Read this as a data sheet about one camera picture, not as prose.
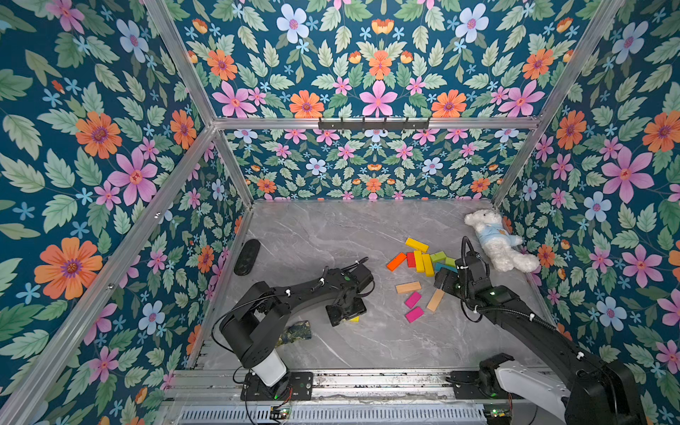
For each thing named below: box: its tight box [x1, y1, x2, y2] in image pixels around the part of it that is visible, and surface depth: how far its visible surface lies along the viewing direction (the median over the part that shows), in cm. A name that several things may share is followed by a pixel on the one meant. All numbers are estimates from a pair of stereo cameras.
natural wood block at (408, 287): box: [394, 280, 422, 294], surface depth 95 cm
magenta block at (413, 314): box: [404, 306, 425, 324], surface depth 90 cm
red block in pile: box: [406, 252, 417, 269], surface depth 103 cm
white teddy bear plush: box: [463, 208, 541, 273], surface depth 99 cm
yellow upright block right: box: [421, 253, 435, 278], surface depth 100 cm
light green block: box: [430, 251, 447, 263], surface depth 103 cm
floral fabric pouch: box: [274, 320, 312, 348], surface depth 83 cm
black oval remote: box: [233, 239, 262, 277], surface depth 100 cm
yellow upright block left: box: [413, 250, 425, 273], surface depth 101 cm
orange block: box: [386, 252, 407, 272], surface depth 103 cm
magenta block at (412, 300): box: [404, 291, 422, 310], surface depth 94 cm
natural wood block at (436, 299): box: [426, 288, 445, 312], surface depth 90 cm
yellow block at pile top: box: [404, 237, 430, 253], surface depth 107 cm
